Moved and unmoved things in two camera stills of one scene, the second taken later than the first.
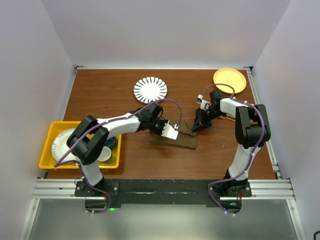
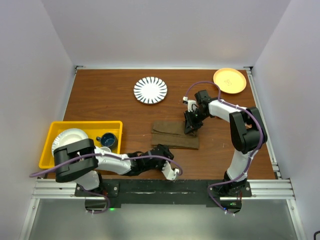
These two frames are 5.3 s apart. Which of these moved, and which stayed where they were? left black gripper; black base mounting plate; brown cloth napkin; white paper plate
Moved: left black gripper
Stayed: black base mounting plate; brown cloth napkin; white paper plate
